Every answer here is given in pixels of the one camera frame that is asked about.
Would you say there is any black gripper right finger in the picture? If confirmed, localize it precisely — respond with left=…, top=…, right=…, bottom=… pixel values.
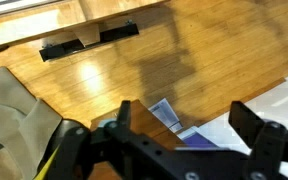
left=228, top=100, right=288, bottom=180

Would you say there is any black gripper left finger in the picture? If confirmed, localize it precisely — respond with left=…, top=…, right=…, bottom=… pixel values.
left=48, top=99, right=185, bottom=180

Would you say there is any white printed paper sheet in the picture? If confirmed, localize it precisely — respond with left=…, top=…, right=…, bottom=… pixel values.
left=148, top=97, right=185, bottom=133

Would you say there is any black round pole base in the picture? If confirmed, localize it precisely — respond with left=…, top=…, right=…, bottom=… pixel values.
left=37, top=118, right=92, bottom=168

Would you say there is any yellow pole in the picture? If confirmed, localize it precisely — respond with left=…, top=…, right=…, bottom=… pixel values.
left=33, top=145, right=61, bottom=180

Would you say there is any light wooden table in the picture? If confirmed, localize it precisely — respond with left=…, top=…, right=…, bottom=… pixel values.
left=0, top=0, right=170, bottom=54

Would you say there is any black metal floor bracket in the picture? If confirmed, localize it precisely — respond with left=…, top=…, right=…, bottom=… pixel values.
left=38, top=20, right=140, bottom=63

